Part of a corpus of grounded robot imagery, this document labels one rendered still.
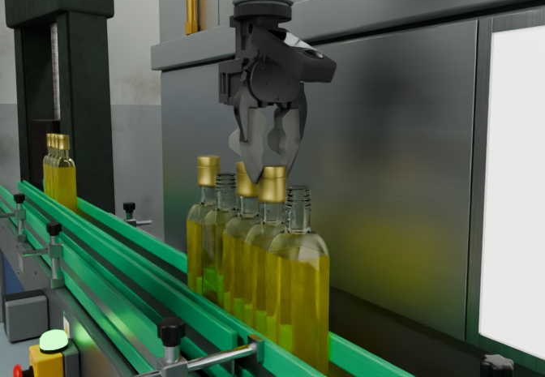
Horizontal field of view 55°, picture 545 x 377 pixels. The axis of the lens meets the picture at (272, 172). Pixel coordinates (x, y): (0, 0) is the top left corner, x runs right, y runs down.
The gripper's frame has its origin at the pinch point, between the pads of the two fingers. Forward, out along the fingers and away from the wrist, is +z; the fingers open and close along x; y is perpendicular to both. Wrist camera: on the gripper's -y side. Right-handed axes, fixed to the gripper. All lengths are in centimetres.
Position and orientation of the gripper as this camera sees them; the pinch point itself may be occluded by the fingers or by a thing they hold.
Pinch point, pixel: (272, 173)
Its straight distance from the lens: 65.0
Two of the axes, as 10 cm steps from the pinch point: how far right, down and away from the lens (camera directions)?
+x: -8.3, 0.6, -5.6
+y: -5.6, -0.9, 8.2
